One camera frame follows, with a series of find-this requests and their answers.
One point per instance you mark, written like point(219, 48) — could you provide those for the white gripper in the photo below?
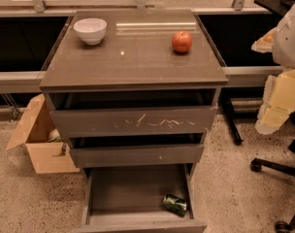
point(289, 43)

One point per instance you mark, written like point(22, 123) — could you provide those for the green soda can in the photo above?
point(175, 204)

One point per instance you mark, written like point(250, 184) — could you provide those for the top grey drawer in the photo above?
point(138, 112)

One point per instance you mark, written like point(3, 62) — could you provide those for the grey drawer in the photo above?
point(130, 200)
point(138, 112)
point(90, 152)

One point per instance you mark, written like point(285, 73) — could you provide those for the grey drawer cabinet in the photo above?
point(136, 54)

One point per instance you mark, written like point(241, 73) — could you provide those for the middle grey drawer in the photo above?
point(90, 152)

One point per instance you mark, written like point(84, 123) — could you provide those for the bottom grey drawer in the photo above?
point(130, 200)

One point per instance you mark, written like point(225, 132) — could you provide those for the red apple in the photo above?
point(182, 41)

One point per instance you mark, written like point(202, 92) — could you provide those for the white ceramic bowl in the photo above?
point(91, 30)

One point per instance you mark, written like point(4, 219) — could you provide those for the white round object in box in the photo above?
point(54, 136)

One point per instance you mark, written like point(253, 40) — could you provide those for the open cardboard box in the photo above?
point(32, 131)

